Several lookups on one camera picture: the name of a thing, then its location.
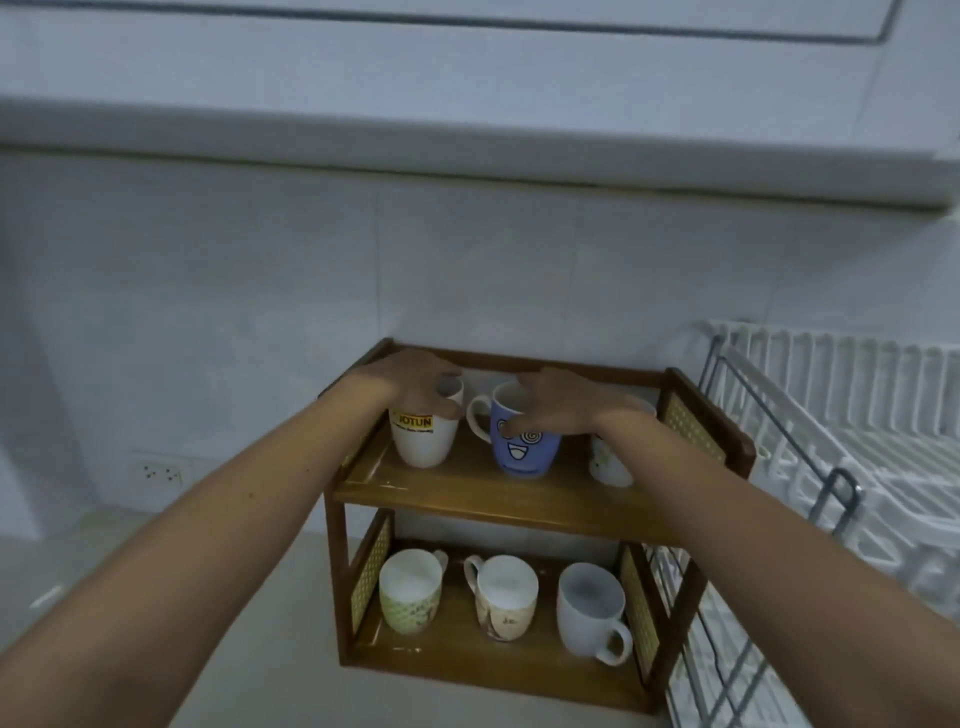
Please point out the person's right hand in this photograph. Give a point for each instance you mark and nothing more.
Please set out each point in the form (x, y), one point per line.
(577, 409)

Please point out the person's left hand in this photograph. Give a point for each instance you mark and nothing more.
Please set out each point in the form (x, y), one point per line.
(401, 379)

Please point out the white wall power socket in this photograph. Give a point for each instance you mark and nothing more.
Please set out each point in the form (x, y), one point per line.
(160, 472)

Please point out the white mug with yellow label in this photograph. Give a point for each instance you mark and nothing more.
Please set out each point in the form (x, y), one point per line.
(424, 442)

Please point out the blue mug with cartoon face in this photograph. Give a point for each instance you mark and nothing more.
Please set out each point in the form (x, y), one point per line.
(525, 454)

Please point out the wooden two-tier shelf rack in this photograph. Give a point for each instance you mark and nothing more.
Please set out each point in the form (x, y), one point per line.
(495, 499)

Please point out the white overhead wall cabinet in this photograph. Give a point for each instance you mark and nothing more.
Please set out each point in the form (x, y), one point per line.
(450, 67)

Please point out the person's left forearm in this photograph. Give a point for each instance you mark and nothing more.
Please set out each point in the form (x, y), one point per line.
(187, 547)

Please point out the person's left thumb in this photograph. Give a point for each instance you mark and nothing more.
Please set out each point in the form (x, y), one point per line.
(439, 412)

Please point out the person's right thumb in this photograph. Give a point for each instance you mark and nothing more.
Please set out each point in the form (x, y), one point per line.
(521, 429)

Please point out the beige cartoon print mug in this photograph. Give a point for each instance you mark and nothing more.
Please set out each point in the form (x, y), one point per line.
(506, 604)

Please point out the green leaf patterned mug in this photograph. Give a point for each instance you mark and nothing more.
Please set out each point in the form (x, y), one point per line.
(409, 596)

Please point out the person's right forearm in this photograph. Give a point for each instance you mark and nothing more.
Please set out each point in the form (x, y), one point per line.
(757, 547)

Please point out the white dish drying rack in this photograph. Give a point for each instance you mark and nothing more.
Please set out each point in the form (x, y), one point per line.
(862, 420)

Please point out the plain white mug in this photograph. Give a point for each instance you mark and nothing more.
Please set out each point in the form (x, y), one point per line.
(589, 619)

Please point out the white mug with faint print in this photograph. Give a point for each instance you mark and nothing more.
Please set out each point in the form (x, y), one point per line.
(609, 465)

